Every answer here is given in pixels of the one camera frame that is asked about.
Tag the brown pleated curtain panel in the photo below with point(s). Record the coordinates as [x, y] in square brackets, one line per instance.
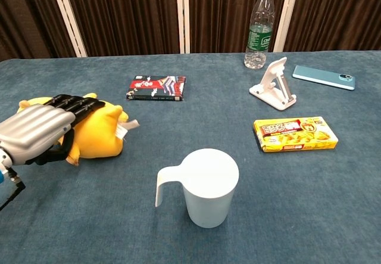
[26, 16]
[339, 13]
[220, 13]
[128, 15]

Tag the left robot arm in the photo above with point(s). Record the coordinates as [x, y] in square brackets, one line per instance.
[3, 162]

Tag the yellow plush duck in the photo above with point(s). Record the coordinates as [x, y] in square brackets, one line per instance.
[95, 136]

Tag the light blue smartphone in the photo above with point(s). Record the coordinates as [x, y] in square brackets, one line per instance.
[324, 77]

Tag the yellow snack box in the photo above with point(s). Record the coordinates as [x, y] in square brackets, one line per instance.
[294, 134]

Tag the clear plastic water bottle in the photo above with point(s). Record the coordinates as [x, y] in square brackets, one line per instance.
[259, 37]

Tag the blue table cloth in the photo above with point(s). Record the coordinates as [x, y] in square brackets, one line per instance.
[119, 216]

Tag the white partition frame post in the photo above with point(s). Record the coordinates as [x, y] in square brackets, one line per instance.
[183, 15]
[285, 16]
[68, 16]

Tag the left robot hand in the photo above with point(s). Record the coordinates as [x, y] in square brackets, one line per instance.
[32, 130]

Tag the white folding phone stand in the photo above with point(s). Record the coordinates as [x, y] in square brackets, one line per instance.
[272, 92]

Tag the black red snack packet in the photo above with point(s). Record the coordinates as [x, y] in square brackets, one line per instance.
[157, 86]

